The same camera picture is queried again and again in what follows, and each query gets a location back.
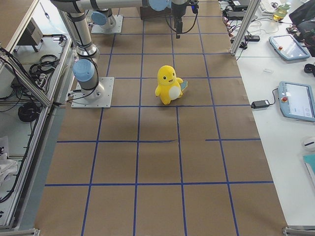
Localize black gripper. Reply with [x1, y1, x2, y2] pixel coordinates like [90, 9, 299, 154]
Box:
[171, 0, 187, 39]

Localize dark brown wooden drawer cabinet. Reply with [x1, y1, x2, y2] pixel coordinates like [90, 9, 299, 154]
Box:
[136, 7, 171, 20]

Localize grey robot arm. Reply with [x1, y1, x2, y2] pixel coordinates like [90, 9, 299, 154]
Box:
[52, 0, 174, 35]
[51, 0, 190, 103]

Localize yellow plush dinosaur toy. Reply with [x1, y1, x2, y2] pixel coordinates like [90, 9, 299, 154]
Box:
[155, 65, 188, 105]

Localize yellow drink bottle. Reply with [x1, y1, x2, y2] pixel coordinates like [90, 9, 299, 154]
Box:
[273, 2, 291, 22]

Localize blue teach pendant far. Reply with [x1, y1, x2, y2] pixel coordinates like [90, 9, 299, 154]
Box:
[269, 34, 311, 60]

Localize blue teach pendant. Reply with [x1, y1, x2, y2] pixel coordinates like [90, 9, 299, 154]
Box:
[269, 34, 311, 60]
[278, 81, 315, 122]

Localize black power adapter brick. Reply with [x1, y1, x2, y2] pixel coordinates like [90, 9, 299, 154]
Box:
[251, 100, 270, 109]

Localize blue teach pendant near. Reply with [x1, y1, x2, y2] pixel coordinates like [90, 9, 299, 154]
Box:
[278, 81, 315, 122]

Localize grey electronics box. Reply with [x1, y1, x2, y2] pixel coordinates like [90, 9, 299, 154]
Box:
[17, 18, 43, 52]

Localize white computer mouse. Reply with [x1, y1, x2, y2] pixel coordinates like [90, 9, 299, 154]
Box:
[302, 137, 315, 151]

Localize teal notebook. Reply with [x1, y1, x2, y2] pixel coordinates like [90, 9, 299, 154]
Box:
[303, 154, 315, 185]

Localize white crumpled cloth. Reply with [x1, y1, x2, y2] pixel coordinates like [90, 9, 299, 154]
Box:
[0, 136, 18, 190]

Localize aluminium frame post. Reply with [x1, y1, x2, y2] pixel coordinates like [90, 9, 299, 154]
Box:
[230, 0, 261, 56]

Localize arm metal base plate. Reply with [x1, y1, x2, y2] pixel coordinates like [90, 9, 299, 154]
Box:
[91, 12, 123, 34]
[71, 77, 115, 109]

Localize aluminium side rail frame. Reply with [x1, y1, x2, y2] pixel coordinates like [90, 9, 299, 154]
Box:
[0, 0, 72, 231]

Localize black coiled cables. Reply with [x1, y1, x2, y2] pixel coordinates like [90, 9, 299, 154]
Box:
[17, 101, 41, 122]

